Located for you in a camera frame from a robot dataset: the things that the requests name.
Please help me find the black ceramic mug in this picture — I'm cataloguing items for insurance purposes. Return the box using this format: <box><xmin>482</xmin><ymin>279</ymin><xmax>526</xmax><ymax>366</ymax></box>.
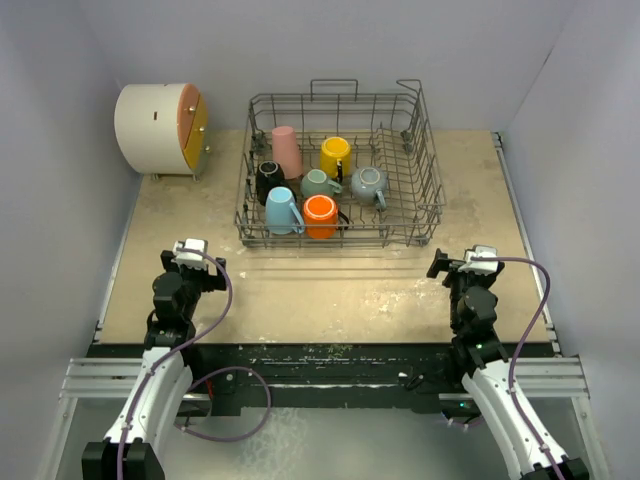
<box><xmin>256</xmin><ymin>161</ymin><xmax>286</xmax><ymax>206</ymax></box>

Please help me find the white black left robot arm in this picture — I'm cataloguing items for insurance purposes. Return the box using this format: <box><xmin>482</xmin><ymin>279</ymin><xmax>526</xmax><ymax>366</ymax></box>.
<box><xmin>81</xmin><ymin>238</ymin><xmax>229</xmax><ymax>479</ymax></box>

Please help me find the pink plastic tumbler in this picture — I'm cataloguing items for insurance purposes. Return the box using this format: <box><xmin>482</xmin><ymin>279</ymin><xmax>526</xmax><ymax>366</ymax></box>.
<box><xmin>271</xmin><ymin>126</ymin><xmax>303</xmax><ymax>179</ymax></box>

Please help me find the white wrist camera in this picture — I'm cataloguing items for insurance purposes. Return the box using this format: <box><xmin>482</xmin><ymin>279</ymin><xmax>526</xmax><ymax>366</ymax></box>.
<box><xmin>172</xmin><ymin>238</ymin><xmax>208</xmax><ymax>271</ymax></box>
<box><xmin>459</xmin><ymin>245</ymin><xmax>500</xmax><ymax>276</ymax></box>

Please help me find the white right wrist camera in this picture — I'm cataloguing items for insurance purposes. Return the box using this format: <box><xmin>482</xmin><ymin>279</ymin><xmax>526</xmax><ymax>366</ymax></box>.
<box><xmin>459</xmin><ymin>245</ymin><xmax>500</xmax><ymax>276</ymax></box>

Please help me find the grey blue round mug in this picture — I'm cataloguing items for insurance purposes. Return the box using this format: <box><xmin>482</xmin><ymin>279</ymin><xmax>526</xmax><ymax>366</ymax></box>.
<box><xmin>351</xmin><ymin>166</ymin><xmax>388</xmax><ymax>211</ymax></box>

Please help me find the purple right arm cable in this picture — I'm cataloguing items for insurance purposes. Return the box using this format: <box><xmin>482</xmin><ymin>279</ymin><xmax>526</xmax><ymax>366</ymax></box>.
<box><xmin>447</xmin><ymin>255</ymin><xmax>566</xmax><ymax>480</ymax></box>

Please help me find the sage green ceramic mug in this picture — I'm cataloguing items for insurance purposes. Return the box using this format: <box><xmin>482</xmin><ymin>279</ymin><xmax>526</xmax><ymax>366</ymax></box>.
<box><xmin>301</xmin><ymin>169</ymin><xmax>343</xmax><ymax>198</ymax></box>

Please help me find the orange ceramic mug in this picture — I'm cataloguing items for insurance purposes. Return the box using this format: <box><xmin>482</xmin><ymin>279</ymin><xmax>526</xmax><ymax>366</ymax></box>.
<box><xmin>303</xmin><ymin>194</ymin><xmax>350</xmax><ymax>240</ymax></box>

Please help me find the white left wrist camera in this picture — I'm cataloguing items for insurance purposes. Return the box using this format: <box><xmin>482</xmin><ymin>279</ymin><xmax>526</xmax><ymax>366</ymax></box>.
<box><xmin>172</xmin><ymin>238</ymin><xmax>208</xmax><ymax>271</ymax></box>

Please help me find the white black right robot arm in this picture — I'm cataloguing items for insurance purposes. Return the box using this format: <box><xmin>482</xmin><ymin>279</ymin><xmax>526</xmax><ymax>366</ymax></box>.
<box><xmin>427</xmin><ymin>245</ymin><xmax>590</xmax><ymax>479</ymax></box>

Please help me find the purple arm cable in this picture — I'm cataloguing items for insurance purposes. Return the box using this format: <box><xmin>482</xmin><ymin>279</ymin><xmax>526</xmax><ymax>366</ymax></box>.
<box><xmin>447</xmin><ymin>255</ymin><xmax>566</xmax><ymax>480</ymax></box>
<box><xmin>117</xmin><ymin>246</ymin><xmax>273</xmax><ymax>480</ymax></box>

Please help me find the aluminium frame rail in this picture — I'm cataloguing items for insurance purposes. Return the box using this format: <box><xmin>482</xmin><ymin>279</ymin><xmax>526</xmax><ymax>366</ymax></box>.
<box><xmin>60</xmin><ymin>358</ymin><xmax>142</xmax><ymax>399</ymax></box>

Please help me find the light blue ceramic mug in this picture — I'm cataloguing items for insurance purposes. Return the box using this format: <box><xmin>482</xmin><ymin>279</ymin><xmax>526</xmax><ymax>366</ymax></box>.
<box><xmin>265</xmin><ymin>186</ymin><xmax>305</xmax><ymax>235</ymax></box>

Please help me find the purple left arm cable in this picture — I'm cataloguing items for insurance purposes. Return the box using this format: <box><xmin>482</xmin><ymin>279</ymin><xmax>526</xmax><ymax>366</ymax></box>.
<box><xmin>117</xmin><ymin>246</ymin><xmax>273</xmax><ymax>480</ymax></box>

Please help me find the yellow ceramic mug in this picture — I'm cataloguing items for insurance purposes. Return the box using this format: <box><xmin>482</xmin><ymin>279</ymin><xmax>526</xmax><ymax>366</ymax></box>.
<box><xmin>320</xmin><ymin>136</ymin><xmax>351</xmax><ymax>183</ymax></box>

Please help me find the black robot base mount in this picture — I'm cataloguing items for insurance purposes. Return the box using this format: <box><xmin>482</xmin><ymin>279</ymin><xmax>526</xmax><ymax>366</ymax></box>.
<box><xmin>87</xmin><ymin>341</ymin><xmax>556</xmax><ymax>416</ymax></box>

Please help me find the white round drawer cabinet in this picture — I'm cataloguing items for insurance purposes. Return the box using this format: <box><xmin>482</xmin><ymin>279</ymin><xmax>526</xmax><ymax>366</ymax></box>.
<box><xmin>114</xmin><ymin>83</ymin><xmax>210</xmax><ymax>178</ymax></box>

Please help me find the grey wire dish rack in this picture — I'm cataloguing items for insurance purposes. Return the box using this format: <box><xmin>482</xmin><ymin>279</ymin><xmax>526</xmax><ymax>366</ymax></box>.
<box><xmin>234</xmin><ymin>79</ymin><xmax>446</xmax><ymax>248</ymax></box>

